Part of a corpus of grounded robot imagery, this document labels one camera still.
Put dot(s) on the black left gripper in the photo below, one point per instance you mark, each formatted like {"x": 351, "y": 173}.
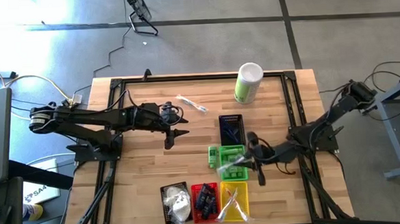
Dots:
{"x": 152, "y": 119}

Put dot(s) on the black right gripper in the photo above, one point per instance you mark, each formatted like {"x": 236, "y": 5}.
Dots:
{"x": 257, "y": 150}

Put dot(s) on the dark blue shave cream tube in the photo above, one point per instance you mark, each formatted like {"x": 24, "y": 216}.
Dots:
{"x": 209, "y": 190}
{"x": 199, "y": 199}
{"x": 213, "y": 205}

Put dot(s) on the red toothbrush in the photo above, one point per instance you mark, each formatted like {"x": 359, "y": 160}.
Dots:
{"x": 241, "y": 209}

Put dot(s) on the grey item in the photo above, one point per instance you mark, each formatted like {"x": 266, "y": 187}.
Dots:
{"x": 206, "y": 212}

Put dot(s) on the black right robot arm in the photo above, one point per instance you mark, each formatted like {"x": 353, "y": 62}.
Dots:
{"x": 324, "y": 129}

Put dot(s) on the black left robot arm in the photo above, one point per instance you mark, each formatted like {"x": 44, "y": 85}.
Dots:
{"x": 84, "y": 119}

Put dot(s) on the green slotted plastic basket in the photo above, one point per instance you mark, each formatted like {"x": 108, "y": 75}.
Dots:
{"x": 222, "y": 159}

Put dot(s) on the black slotted plastic basket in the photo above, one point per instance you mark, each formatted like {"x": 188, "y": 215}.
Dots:
{"x": 243, "y": 130}
{"x": 164, "y": 210}

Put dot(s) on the yellow slotted plastic basket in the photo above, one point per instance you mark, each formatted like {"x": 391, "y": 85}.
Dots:
{"x": 225, "y": 206}

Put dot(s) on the white toothbrush in clear wrapper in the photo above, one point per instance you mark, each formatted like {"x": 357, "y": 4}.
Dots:
{"x": 227, "y": 208}

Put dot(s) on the red slotted plastic basket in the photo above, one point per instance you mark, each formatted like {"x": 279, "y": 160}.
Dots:
{"x": 207, "y": 221}

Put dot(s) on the green white wipes canister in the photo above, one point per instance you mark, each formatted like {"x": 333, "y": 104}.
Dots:
{"x": 248, "y": 85}

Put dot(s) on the black floor fan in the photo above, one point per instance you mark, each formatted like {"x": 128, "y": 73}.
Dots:
{"x": 142, "y": 10}

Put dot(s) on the black desk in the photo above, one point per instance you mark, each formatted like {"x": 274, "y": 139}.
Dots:
{"x": 42, "y": 175}

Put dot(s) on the grey metal table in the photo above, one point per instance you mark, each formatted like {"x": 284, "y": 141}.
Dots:
{"x": 393, "y": 132}

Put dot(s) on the white printed box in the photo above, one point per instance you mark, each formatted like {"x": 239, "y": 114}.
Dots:
{"x": 39, "y": 192}

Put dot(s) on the yellow blue white object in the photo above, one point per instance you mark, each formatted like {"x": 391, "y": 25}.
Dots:
{"x": 33, "y": 211}

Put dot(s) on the black frame clamp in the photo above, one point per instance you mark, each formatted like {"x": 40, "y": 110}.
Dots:
{"x": 147, "y": 74}

